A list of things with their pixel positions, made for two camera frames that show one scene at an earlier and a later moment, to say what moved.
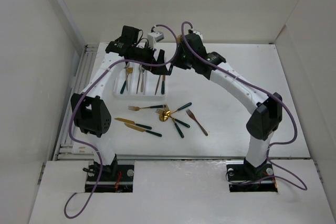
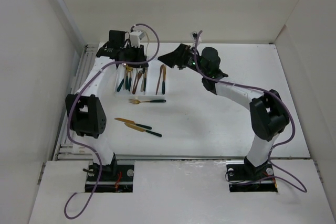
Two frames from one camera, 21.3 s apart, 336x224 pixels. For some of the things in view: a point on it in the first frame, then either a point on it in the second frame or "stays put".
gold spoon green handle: x=129 y=70 -> x=122 y=82
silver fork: x=142 y=81 stays put
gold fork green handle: x=138 y=108 -> x=137 y=102
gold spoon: x=165 y=114 -> x=128 y=69
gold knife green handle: x=163 y=86 stays put
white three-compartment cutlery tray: x=131 y=82 stays put
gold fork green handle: x=166 y=108 -> x=145 y=80
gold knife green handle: x=142 y=130 stays put
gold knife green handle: x=130 y=121 stays put
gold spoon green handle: x=179 y=39 -> x=128 y=68
